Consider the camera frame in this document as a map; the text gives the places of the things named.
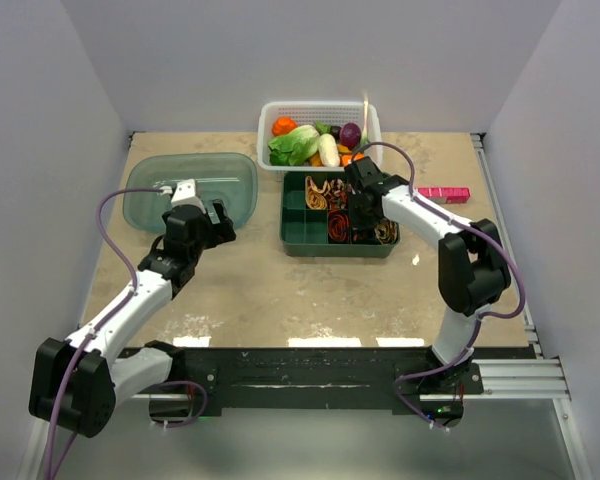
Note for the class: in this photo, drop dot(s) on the orange toy carrot slice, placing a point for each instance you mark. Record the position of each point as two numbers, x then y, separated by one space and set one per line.
347 159

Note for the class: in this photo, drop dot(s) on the dark orange floral tie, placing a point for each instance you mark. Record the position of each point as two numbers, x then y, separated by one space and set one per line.
364 237

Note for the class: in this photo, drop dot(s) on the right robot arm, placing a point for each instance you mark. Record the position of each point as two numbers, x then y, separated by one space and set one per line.
472 271

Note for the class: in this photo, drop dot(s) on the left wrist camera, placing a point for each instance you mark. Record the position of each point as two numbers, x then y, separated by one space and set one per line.
183 194

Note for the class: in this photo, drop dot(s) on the orange toy pumpkin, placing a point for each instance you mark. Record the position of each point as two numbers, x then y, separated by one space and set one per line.
283 126

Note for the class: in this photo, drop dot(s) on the green toy lettuce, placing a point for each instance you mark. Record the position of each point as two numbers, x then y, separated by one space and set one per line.
295 148

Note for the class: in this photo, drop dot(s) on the purple toy onion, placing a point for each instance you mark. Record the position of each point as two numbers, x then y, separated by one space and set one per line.
350 135

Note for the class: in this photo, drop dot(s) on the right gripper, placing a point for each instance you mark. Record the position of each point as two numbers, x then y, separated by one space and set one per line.
358 223

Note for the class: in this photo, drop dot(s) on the pink rectangular box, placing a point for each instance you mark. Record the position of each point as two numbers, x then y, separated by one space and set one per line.
446 195

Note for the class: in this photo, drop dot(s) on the rolled yellow tie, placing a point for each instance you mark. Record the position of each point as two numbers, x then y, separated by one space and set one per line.
316 194

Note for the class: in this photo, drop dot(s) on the white toy radish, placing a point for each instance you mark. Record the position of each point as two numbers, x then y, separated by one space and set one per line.
328 151

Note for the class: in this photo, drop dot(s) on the rolled patterned dark tie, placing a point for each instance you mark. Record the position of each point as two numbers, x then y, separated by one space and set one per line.
337 197

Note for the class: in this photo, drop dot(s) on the rolled brown beige tie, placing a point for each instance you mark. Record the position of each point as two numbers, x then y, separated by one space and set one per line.
386 232

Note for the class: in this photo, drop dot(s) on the green compartment tray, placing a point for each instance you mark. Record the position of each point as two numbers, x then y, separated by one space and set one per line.
303 231

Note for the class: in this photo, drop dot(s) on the white perforated basket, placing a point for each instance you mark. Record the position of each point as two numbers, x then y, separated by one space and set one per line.
331 112

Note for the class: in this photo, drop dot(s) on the rolled orange striped tie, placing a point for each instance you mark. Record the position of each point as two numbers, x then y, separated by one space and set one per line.
338 227

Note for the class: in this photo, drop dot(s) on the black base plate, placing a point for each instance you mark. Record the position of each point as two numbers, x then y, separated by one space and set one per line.
399 380

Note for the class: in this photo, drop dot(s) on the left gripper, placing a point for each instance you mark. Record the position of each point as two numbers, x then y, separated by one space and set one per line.
215 237

